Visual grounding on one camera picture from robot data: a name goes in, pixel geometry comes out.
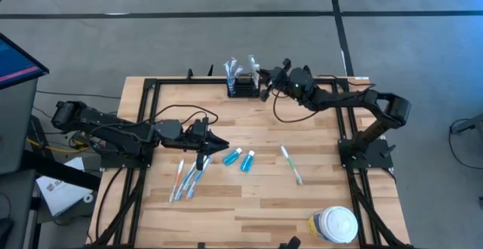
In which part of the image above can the large display screen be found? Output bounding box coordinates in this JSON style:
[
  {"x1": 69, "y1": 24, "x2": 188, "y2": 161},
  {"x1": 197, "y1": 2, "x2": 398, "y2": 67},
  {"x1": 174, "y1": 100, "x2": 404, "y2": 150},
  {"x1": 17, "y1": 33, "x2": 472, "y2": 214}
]
[{"x1": 0, "y1": 32, "x2": 51, "y2": 91}]

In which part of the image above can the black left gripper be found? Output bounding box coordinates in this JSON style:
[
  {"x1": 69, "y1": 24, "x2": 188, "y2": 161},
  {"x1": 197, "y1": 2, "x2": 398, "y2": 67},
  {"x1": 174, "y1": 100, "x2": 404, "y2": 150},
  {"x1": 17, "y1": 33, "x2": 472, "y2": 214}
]
[{"x1": 177, "y1": 118, "x2": 230, "y2": 155}]

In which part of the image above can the black right camera cable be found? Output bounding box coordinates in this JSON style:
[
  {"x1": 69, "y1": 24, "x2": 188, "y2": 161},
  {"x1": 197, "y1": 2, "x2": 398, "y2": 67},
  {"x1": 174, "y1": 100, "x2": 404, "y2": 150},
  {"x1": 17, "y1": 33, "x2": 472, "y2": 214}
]
[{"x1": 272, "y1": 89, "x2": 321, "y2": 124}]

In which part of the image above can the yellow cable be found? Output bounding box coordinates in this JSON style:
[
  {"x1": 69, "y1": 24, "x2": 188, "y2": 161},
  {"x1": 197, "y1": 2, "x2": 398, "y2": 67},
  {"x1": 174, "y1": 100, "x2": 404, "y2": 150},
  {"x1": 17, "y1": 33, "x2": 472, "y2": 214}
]
[{"x1": 25, "y1": 137, "x2": 94, "y2": 155}]

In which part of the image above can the black stand beam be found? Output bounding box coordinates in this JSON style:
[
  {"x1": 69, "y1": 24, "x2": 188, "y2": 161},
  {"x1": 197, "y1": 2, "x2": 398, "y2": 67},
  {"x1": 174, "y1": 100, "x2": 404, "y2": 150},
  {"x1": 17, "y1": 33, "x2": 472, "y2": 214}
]
[{"x1": 20, "y1": 149, "x2": 102, "y2": 192}]

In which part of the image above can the blue mouthwash bottle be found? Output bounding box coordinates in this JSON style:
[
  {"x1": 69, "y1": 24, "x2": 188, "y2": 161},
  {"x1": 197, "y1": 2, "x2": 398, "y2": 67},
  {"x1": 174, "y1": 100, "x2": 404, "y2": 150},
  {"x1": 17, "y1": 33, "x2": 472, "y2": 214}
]
[
  {"x1": 240, "y1": 149, "x2": 257, "y2": 174},
  {"x1": 222, "y1": 147, "x2": 244, "y2": 167}
]

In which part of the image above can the wrapped orange toothbrush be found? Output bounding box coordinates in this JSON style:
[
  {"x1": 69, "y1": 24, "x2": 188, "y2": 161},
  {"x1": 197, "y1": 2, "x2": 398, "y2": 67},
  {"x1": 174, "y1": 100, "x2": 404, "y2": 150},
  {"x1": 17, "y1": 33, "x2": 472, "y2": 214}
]
[{"x1": 168, "y1": 158, "x2": 186, "y2": 204}]

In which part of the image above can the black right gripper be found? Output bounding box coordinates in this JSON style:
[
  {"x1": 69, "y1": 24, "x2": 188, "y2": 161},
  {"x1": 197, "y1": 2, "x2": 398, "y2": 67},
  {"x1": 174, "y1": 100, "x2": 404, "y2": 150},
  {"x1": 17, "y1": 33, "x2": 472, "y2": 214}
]
[{"x1": 257, "y1": 57, "x2": 294, "y2": 91}]

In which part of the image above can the grey cabinet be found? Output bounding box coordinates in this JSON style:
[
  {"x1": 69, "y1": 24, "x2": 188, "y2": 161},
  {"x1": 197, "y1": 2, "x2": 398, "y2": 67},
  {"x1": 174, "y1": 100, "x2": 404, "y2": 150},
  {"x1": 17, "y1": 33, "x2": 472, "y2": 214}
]
[{"x1": 0, "y1": 77, "x2": 39, "y2": 175}]

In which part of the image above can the black floor cable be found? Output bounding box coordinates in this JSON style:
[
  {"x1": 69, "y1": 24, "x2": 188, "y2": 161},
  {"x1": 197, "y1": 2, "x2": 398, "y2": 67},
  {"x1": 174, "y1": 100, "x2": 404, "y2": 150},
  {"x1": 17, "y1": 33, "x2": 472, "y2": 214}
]
[{"x1": 448, "y1": 117, "x2": 483, "y2": 171}]

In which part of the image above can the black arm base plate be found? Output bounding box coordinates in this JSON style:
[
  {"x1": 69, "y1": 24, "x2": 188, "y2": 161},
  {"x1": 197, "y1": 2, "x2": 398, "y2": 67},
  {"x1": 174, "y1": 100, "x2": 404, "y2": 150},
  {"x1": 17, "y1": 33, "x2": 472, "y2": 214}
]
[
  {"x1": 99, "y1": 139, "x2": 155, "y2": 170},
  {"x1": 337, "y1": 138, "x2": 394, "y2": 170}
]

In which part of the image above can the black wire caddy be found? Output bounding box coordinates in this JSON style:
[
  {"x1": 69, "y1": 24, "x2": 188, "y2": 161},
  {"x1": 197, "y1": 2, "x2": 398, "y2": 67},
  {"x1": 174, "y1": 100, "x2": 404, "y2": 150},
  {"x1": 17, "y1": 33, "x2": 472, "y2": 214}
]
[{"x1": 226, "y1": 73, "x2": 262, "y2": 99}]

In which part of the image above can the long black hanging cable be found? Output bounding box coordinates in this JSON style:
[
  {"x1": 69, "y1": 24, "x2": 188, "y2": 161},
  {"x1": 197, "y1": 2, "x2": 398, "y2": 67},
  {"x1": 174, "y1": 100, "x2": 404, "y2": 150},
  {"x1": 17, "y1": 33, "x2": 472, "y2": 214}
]
[{"x1": 315, "y1": 74, "x2": 377, "y2": 92}]

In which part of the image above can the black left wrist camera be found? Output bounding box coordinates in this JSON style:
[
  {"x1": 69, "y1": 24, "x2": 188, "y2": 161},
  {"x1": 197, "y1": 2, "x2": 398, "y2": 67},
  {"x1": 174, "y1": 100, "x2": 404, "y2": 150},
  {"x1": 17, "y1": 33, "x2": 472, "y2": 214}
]
[{"x1": 195, "y1": 150, "x2": 207, "y2": 171}]

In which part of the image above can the black aluminium table frame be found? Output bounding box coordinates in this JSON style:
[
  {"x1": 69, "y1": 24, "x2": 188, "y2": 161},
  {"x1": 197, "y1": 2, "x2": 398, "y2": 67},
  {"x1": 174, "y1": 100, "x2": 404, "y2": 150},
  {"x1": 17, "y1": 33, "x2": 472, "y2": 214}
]
[{"x1": 88, "y1": 75, "x2": 414, "y2": 249}]

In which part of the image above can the white booklet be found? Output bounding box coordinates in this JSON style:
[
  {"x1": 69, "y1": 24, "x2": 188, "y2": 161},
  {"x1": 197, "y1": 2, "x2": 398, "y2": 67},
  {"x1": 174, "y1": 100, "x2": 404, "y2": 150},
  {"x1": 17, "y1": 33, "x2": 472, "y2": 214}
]
[{"x1": 35, "y1": 156, "x2": 95, "y2": 217}]

